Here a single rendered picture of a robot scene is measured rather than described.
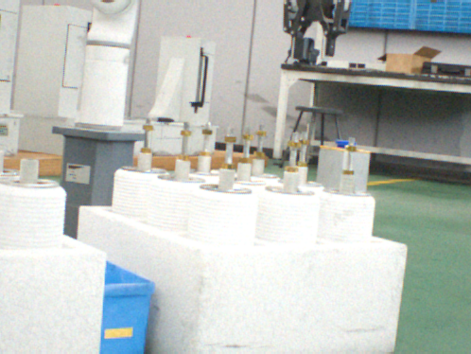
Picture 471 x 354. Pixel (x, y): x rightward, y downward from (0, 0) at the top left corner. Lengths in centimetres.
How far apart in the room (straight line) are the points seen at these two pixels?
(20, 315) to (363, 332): 56
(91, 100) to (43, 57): 239
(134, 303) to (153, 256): 9
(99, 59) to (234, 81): 548
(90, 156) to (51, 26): 243
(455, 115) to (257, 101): 171
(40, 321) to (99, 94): 78
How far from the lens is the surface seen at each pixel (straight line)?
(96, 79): 166
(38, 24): 410
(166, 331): 115
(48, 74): 402
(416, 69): 608
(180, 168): 124
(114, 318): 111
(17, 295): 95
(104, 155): 164
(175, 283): 112
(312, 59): 607
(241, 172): 131
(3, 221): 98
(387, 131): 657
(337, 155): 152
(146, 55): 760
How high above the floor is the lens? 36
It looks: 4 degrees down
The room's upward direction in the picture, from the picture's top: 6 degrees clockwise
